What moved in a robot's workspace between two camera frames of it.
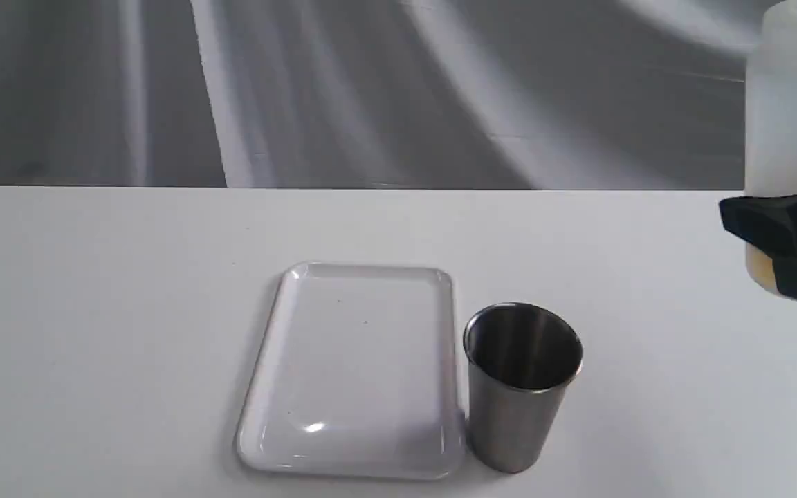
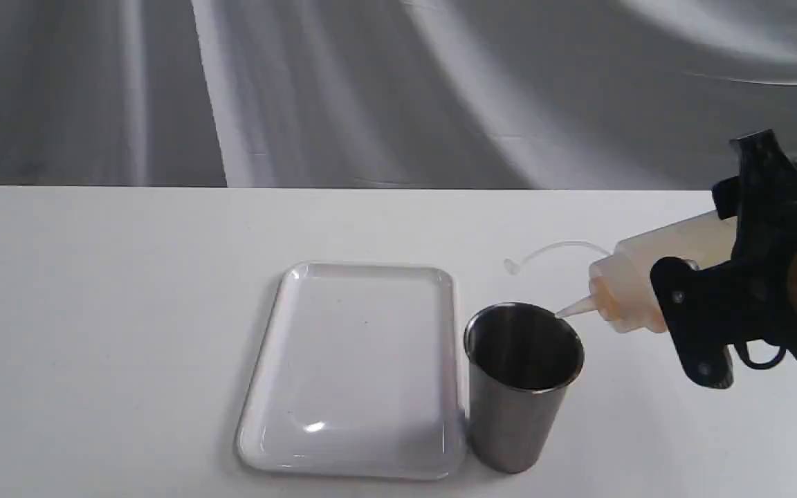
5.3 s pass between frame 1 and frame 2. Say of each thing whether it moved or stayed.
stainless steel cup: stayed
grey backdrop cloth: stayed
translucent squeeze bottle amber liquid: moved
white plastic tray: stayed
